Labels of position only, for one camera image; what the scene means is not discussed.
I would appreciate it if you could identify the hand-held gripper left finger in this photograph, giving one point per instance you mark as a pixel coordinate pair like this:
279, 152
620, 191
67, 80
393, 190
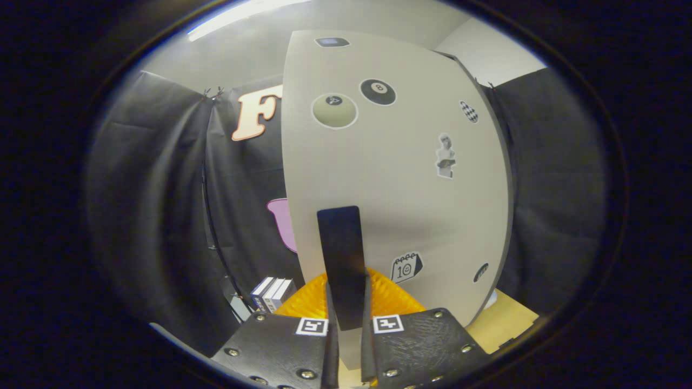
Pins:
270, 346

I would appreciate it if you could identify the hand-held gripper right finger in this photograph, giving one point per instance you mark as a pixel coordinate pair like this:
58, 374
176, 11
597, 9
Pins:
421, 346

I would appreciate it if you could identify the beige cabinet door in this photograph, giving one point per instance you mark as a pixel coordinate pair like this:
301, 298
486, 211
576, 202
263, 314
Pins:
400, 205

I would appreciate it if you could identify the white spine book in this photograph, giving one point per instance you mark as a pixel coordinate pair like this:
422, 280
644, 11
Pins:
272, 296

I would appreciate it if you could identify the dark blue book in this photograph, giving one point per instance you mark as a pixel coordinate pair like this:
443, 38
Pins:
260, 294

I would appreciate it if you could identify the white round object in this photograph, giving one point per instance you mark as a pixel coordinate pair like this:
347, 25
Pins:
490, 300

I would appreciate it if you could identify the black backdrop cloth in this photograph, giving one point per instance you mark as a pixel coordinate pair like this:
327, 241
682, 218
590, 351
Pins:
151, 205

